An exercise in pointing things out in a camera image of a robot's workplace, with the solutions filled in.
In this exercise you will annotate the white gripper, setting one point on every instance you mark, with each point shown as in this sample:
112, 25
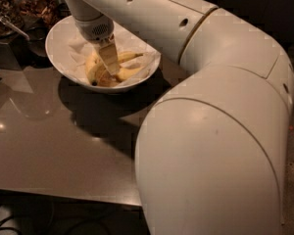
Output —
95, 28

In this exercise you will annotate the yellow banana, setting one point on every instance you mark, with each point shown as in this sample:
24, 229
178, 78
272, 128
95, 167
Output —
107, 80
97, 74
91, 66

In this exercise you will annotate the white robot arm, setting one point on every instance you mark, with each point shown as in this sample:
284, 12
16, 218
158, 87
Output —
210, 155

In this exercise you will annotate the white ceramic bowl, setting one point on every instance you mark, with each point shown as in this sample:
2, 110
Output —
57, 49

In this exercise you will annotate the white paper liner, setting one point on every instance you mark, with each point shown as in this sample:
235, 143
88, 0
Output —
132, 53

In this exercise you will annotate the right glass snack jar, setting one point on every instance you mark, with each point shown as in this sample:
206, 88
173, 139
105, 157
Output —
46, 10

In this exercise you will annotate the metal scoop handle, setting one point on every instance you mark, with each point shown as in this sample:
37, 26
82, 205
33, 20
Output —
6, 21

